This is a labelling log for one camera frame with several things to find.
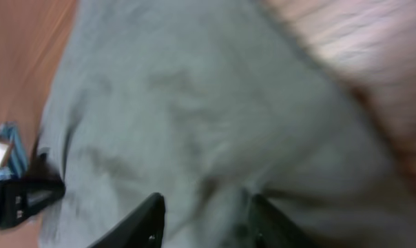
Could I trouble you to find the folded blue denim jeans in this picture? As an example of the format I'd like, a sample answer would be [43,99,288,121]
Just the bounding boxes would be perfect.
[0,122,29,181]

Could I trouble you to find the grey shorts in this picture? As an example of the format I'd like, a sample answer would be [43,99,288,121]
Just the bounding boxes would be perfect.
[39,1,416,247]

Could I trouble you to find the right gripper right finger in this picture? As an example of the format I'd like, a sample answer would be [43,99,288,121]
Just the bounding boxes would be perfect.
[249,194,318,248]

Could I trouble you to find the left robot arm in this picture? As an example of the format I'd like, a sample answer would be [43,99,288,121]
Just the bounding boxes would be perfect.
[0,153,65,230]

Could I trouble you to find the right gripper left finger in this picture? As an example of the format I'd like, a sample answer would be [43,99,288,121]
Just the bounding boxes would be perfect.
[90,193,166,248]

